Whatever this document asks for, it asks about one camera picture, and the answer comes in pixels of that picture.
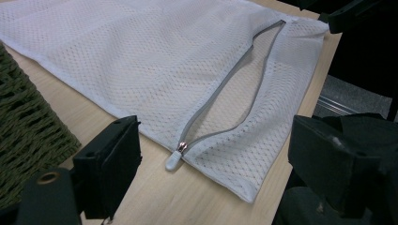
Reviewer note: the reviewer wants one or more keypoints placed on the black metal stand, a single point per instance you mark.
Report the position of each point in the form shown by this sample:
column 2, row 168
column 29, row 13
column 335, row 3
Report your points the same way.
column 350, row 15

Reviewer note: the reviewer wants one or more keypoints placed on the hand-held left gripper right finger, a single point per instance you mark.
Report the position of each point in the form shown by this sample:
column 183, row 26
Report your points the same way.
column 328, row 156

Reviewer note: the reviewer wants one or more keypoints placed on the white mesh laundry bag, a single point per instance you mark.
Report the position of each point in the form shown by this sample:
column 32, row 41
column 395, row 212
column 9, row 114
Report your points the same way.
column 150, row 59

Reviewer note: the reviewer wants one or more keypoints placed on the metal floor rail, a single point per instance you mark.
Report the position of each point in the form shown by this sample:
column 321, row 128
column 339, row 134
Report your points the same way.
column 336, row 105

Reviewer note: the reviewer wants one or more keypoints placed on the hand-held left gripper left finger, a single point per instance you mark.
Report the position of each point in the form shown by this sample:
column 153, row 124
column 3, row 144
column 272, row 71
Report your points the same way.
column 108, row 162

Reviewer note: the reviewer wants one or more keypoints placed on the green woven basket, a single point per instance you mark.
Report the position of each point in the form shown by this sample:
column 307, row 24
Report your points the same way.
column 28, row 131

